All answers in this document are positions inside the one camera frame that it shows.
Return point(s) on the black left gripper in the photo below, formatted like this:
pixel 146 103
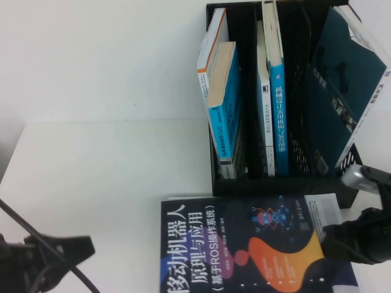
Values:
pixel 15 262

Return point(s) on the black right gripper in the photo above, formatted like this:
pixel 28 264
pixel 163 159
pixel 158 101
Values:
pixel 380 238

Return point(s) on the dark robot book orange blob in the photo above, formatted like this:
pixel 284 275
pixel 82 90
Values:
pixel 244 259

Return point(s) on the black plastic book stand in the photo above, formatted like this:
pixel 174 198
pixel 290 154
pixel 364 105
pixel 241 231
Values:
pixel 275 186

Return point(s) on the blue spine mechanical design book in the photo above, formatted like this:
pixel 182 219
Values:
pixel 280 122

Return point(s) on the teal cover white spine book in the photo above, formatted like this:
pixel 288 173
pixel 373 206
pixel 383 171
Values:
pixel 345 100

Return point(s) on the thin white spine book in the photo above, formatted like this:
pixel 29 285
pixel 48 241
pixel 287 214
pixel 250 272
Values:
pixel 266 122

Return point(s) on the blue book with tan pages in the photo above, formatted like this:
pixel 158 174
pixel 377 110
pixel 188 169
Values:
pixel 230 100

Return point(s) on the white book with orange stripe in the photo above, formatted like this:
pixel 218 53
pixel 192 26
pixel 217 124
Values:
pixel 214 33

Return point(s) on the white magazine with man portrait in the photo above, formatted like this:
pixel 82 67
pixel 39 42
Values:
pixel 323 204

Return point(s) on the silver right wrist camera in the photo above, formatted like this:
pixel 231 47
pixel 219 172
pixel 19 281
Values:
pixel 355 178

